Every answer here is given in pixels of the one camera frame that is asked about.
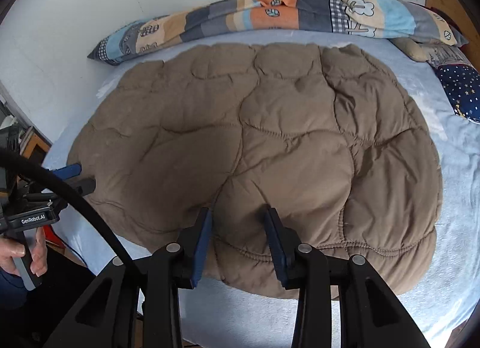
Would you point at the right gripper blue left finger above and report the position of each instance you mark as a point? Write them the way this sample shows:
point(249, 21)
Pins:
point(105, 315)

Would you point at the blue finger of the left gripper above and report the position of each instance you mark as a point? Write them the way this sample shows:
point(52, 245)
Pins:
point(68, 172)
point(83, 186)

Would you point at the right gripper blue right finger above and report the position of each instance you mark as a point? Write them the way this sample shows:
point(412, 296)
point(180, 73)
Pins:
point(371, 315)

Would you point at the brown puffer jacket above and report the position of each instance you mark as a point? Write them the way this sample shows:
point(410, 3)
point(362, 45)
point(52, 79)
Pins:
point(325, 135)

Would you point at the person left hand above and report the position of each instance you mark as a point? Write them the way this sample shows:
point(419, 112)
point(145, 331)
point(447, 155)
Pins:
point(9, 250)

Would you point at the light blue cloud bedsheet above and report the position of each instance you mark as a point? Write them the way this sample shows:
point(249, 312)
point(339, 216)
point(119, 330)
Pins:
point(218, 315)

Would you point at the navy star pillow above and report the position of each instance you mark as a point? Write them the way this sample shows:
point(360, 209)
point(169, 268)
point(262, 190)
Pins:
point(461, 85)

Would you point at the beige small cushion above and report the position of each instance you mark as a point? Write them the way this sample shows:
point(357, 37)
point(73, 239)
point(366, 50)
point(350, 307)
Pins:
point(410, 48)

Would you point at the grey printed pillow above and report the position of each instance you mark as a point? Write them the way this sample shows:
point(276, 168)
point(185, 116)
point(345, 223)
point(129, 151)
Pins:
point(439, 54)

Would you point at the patchwork rolled blanket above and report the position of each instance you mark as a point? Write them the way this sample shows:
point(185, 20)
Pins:
point(367, 18)

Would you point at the wooden headboard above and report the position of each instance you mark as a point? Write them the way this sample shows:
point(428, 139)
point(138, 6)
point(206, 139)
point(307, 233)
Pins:
point(453, 12)

